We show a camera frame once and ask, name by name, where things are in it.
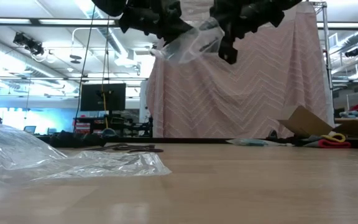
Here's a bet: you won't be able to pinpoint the ceiling light panel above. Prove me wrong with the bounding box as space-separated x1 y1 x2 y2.
38 18 116 26
0 17 32 26
317 22 358 29

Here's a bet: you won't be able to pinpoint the teal fabric rolls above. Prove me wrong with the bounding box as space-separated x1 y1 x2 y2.
339 110 358 119

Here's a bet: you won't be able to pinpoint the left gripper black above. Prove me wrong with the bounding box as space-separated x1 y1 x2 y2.
118 0 196 45

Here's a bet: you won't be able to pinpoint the brown cardboard box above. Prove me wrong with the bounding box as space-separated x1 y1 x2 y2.
277 105 358 139

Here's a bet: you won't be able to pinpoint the black monitor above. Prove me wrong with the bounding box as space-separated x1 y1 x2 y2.
80 83 127 112

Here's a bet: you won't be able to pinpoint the wooden shelf board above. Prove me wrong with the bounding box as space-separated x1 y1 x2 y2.
334 117 358 124

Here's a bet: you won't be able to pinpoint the wide black rubber bands bunch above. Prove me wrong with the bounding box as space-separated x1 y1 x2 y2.
85 143 136 152

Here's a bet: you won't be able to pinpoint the red storage bins stack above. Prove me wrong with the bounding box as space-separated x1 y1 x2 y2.
74 123 90 134

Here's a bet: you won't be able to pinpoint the thin dark rubber bands bunch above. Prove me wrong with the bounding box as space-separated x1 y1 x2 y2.
113 143 165 154

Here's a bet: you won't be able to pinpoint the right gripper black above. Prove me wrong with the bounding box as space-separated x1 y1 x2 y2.
209 0 291 65

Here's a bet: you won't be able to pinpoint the black workbench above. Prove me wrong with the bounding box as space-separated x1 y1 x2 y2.
72 114 154 138

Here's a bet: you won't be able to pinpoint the grey dome object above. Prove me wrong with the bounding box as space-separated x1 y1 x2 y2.
101 128 117 139

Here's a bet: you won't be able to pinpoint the pink chevron curtain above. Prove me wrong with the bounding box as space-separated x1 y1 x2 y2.
146 0 335 139

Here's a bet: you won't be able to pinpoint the black hanging cable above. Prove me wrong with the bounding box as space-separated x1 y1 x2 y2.
73 4 98 133

